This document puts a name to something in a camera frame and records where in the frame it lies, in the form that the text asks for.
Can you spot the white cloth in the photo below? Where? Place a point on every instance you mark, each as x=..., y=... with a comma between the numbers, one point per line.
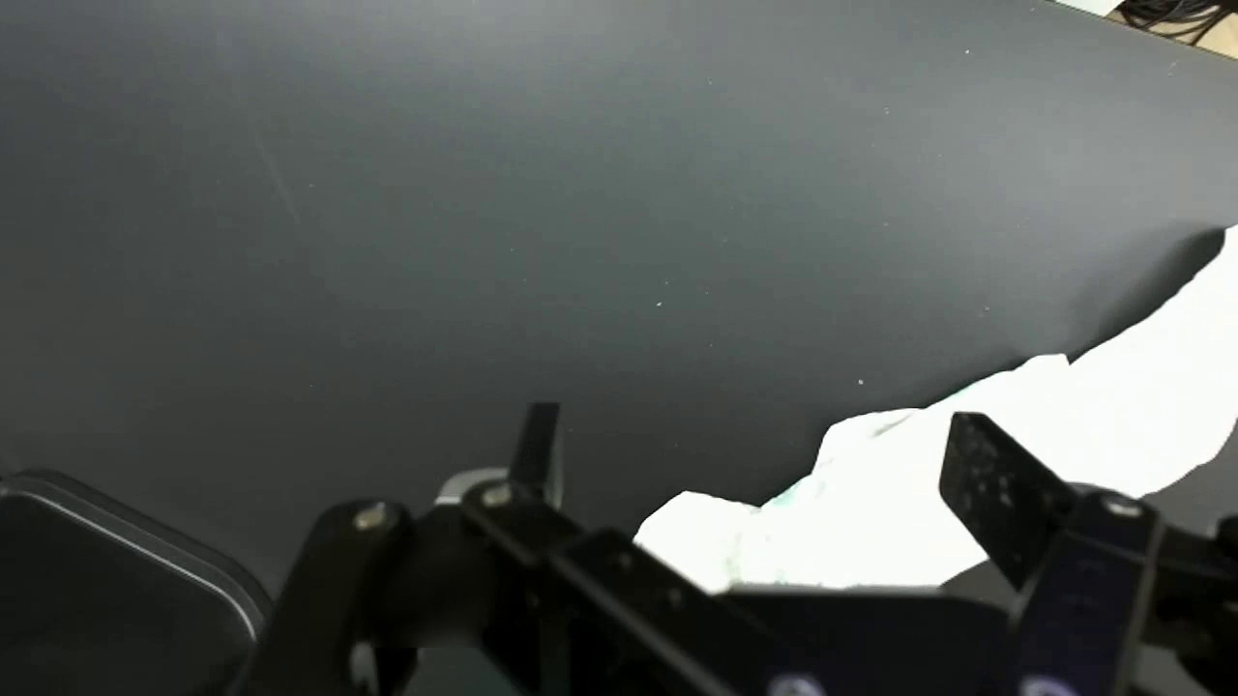
x=1110, y=399

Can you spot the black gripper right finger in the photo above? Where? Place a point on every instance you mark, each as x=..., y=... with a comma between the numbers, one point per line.
x=1000, y=496

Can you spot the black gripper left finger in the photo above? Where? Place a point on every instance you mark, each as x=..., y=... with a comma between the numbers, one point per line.
x=534, y=457

